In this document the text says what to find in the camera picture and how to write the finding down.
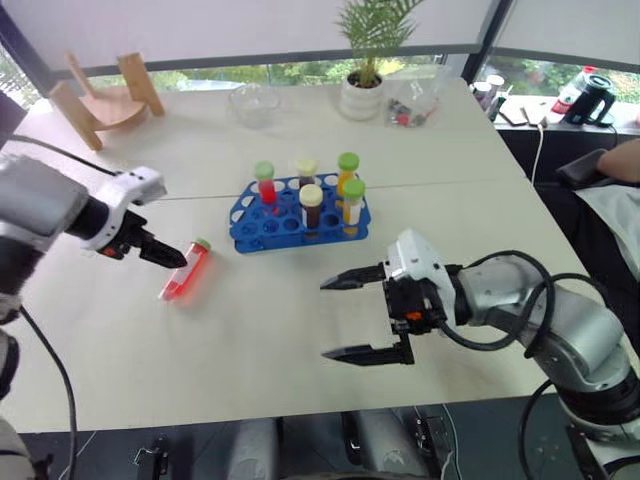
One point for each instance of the red tube green cap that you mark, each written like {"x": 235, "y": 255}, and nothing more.
{"x": 187, "y": 272}
{"x": 266, "y": 187}

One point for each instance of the cardboard pieces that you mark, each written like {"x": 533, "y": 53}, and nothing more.
{"x": 522, "y": 112}

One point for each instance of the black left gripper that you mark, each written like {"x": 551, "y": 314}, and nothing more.
{"x": 127, "y": 240}

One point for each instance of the wooden stand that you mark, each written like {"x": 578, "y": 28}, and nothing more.
{"x": 110, "y": 107}

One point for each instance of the brown tube cream cap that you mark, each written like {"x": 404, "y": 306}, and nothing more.
{"x": 311, "y": 210}
{"x": 306, "y": 172}

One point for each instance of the blue test tube rack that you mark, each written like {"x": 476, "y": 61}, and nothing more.
{"x": 280, "y": 225}

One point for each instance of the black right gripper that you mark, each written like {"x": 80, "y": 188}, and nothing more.
{"x": 412, "y": 305}

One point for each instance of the red capped bottle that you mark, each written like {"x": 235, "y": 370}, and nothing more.
{"x": 567, "y": 97}

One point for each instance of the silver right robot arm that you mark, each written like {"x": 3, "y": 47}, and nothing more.
{"x": 575, "y": 315}

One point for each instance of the orange tube green cap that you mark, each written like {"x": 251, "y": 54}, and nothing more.
{"x": 347, "y": 172}
{"x": 353, "y": 210}

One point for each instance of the grey rounded shape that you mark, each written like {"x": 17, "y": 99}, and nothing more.
{"x": 385, "y": 445}
{"x": 255, "y": 450}

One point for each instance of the black electric kettle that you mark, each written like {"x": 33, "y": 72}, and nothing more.
{"x": 590, "y": 102}

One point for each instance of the green palm plant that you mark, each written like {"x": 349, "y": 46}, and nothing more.
{"x": 372, "y": 35}

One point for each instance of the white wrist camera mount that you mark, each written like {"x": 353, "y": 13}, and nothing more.
{"x": 417, "y": 255}
{"x": 142, "y": 182}

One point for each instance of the person's light grey clothing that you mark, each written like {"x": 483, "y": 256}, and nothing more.
{"x": 615, "y": 215}

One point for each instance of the clear bag with small items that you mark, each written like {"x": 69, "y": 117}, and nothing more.
{"x": 415, "y": 105}

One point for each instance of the person's bare forearm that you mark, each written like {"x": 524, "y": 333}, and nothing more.
{"x": 622, "y": 160}

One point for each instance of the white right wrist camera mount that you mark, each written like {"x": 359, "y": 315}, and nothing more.
{"x": 417, "y": 255}

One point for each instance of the drink cans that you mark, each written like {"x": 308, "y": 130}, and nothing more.
{"x": 487, "y": 97}

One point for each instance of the clear glass bowl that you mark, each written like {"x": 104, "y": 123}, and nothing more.
{"x": 254, "y": 107}

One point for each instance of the white plant pot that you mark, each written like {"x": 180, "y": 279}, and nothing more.
{"x": 361, "y": 100}

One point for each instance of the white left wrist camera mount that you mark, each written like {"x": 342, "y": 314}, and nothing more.
{"x": 142, "y": 182}

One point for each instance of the black chair armrest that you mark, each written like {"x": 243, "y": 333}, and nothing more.
{"x": 577, "y": 170}

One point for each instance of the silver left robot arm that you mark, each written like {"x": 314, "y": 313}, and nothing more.
{"x": 35, "y": 200}

